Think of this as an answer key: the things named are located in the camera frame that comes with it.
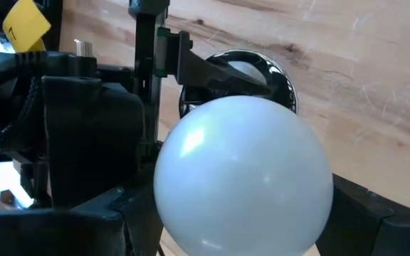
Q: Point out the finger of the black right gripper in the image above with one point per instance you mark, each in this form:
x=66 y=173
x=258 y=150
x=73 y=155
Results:
x=205 y=71

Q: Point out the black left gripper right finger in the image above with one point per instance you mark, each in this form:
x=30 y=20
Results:
x=379 y=234

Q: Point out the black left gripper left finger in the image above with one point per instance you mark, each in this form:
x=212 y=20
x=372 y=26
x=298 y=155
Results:
x=48 y=234

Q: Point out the chrome lamp socket base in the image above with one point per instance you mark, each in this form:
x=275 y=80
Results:
x=283 y=89

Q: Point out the white lightbulb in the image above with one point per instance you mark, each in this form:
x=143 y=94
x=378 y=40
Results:
x=244 y=177

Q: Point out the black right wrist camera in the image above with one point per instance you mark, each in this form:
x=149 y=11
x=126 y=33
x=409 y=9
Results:
x=91 y=142

